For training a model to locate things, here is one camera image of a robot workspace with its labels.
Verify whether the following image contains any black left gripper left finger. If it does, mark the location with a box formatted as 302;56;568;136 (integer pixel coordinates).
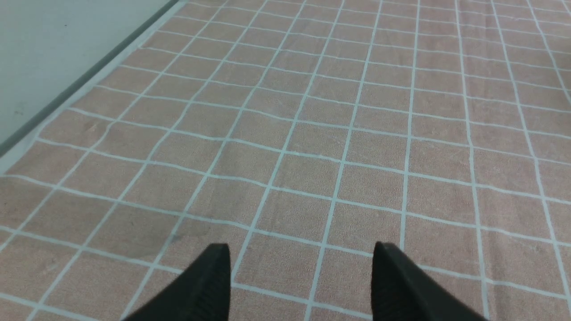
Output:
126;243;231;321

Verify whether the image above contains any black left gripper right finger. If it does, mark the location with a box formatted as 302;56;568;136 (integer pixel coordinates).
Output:
372;242;485;321

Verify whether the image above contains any pink checkered tablecloth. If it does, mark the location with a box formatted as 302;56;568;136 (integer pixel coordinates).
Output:
1;0;570;321

